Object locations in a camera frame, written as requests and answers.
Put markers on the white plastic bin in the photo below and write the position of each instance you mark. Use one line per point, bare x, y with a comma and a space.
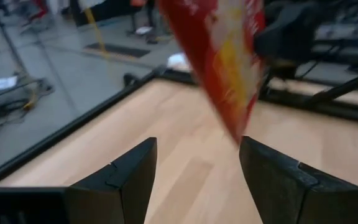
179, 62

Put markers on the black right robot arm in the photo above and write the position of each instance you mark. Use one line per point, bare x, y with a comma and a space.
353, 11

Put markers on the black metal table frame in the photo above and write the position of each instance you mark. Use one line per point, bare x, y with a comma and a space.
353, 116

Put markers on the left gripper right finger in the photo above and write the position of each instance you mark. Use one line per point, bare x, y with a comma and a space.
278, 193

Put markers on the red microwave popcorn bag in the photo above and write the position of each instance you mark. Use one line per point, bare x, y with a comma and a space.
216, 62

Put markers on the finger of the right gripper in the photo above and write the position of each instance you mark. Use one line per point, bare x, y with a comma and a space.
273, 40

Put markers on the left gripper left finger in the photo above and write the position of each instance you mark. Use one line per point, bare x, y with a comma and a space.
129, 193

